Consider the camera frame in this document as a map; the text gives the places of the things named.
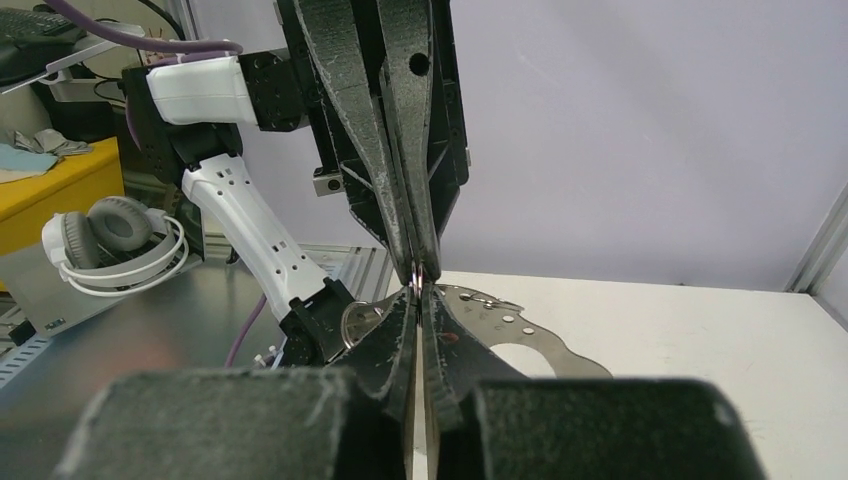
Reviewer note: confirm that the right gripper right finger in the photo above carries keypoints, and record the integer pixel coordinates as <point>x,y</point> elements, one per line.
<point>454,360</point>

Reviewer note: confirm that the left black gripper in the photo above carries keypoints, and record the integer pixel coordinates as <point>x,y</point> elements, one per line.
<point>380,85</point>

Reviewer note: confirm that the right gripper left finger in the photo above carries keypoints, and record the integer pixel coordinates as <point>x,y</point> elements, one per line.
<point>381,340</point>

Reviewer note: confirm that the perforated metal ring plate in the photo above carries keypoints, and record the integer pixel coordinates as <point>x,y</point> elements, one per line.
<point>492,320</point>

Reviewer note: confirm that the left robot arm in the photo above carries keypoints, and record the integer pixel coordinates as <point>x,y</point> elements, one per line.
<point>184,115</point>

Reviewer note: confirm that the grey white headphones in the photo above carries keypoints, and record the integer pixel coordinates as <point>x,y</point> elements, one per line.
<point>119,247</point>

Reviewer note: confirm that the yellow box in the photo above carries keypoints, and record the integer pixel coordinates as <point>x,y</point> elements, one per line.
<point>75,183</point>

